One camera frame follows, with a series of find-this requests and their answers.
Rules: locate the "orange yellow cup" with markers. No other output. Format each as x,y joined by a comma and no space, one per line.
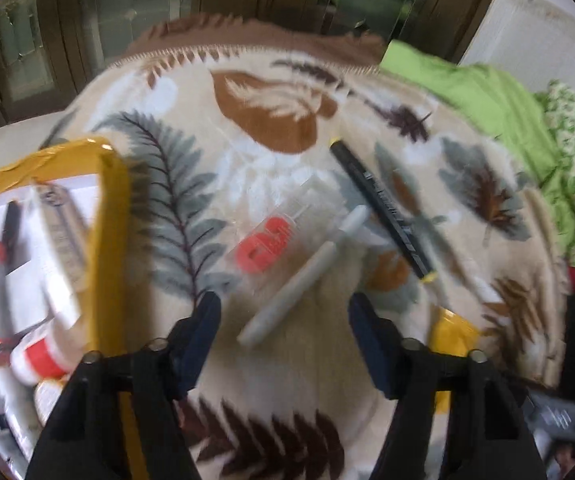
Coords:
451,334

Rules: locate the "yellow taped cardboard box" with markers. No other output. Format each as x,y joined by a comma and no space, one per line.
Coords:
98,182

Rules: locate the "red item in clear bag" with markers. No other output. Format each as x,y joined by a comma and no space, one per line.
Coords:
290,233

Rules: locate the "green cloth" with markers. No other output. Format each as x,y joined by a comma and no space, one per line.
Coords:
499,106

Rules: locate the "yellow capped black marker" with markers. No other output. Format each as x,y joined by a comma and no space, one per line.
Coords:
395,225

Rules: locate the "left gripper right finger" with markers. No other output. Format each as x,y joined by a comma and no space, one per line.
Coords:
487,436

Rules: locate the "black pen in box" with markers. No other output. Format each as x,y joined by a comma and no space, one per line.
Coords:
11,228

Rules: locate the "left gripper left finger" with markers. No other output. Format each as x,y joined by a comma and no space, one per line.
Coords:
115,409

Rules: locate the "yellow lid white pad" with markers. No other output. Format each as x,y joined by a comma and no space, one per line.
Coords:
45,397

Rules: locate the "white bottle red label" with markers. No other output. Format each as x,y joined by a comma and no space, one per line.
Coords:
40,356

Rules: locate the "leaf patterned beige blanket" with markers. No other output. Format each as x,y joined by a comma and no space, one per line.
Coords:
226,128

